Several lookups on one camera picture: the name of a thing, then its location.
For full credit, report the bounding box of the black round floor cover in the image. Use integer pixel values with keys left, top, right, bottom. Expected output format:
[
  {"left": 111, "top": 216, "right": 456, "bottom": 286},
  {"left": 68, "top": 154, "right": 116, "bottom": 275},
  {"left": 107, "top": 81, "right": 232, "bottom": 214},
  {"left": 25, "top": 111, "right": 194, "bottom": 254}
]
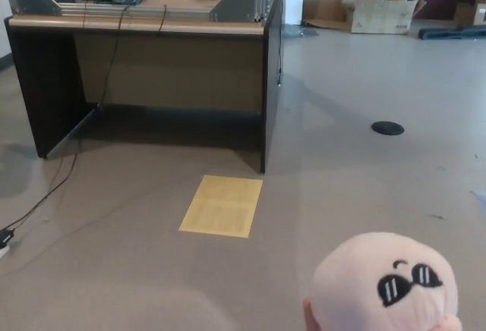
[{"left": 371, "top": 121, "right": 406, "bottom": 136}]

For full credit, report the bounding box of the person's bare hand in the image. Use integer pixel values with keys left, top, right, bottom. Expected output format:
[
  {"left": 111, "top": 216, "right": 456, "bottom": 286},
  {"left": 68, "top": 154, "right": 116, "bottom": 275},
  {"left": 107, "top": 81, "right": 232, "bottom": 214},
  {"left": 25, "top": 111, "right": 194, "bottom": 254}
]
[{"left": 302, "top": 295, "right": 318, "bottom": 331}]

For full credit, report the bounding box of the short black hanging cable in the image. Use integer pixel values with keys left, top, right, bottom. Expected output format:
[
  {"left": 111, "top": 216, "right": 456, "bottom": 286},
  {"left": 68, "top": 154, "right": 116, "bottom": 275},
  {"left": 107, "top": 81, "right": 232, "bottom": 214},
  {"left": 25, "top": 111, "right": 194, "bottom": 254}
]
[{"left": 157, "top": 4, "right": 168, "bottom": 39}]

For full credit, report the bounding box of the open printed cardboard box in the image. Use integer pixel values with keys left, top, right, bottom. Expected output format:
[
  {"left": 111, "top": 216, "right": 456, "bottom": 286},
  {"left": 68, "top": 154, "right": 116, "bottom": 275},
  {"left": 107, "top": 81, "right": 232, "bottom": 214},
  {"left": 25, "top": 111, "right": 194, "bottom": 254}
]
[{"left": 336, "top": 0, "right": 428, "bottom": 35}]

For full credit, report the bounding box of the dark blue foam mat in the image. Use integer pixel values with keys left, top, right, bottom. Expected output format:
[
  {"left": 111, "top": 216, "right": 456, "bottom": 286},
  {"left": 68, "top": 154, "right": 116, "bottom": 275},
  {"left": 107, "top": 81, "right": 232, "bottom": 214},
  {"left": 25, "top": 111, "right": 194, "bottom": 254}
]
[{"left": 418, "top": 23, "right": 486, "bottom": 40}]

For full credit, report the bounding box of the thin black side cable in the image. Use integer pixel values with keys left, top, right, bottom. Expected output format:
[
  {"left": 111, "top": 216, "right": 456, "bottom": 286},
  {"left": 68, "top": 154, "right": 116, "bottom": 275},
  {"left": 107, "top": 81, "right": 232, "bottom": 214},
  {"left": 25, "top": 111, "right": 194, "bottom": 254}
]
[{"left": 277, "top": 23, "right": 284, "bottom": 87}]

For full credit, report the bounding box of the small closed cardboard box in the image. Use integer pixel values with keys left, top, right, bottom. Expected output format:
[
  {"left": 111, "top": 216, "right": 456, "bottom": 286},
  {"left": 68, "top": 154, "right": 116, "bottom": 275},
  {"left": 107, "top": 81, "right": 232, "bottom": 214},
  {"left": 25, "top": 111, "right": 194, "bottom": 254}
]
[{"left": 453, "top": 0, "right": 486, "bottom": 28}]

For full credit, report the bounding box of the black power adapter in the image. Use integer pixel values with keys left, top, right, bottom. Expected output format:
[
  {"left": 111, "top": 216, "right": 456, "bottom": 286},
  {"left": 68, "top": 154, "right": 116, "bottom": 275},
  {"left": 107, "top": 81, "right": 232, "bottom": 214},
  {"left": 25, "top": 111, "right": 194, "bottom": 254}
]
[{"left": 0, "top": 227, "right": 17, "bottom": 249}]

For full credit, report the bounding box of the long black power cable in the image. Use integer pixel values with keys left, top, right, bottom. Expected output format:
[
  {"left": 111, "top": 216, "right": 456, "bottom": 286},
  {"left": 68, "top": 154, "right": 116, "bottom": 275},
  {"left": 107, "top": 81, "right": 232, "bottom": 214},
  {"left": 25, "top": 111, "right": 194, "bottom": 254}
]
[{"left": 0, "top": 4, "right": 130, "bottom": 233}]

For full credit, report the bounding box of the dark wooden desk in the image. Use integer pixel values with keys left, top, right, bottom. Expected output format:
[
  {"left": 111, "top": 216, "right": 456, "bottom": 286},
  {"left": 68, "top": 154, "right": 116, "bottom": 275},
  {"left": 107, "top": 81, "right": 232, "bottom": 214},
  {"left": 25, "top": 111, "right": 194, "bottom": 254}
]
[{"left": 3, "top": 0, "right": 288, "bottom": 175}]

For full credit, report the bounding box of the yellow paper sheet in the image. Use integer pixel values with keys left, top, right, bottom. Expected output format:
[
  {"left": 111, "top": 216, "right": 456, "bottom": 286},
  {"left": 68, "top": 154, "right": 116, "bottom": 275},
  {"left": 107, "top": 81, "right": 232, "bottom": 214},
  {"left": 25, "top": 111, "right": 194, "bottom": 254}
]
[{"left": 178, "top": 174, "right": 264, "bottom": 238}]

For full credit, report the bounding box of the pink plush dumpling with sunglasses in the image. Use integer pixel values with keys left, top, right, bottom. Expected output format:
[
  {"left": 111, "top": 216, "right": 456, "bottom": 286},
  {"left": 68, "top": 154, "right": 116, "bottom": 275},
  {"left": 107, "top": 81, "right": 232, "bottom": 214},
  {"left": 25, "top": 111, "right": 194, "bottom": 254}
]
[{"left": 308, "top": 232, "right": 463, "bottom": 331}]

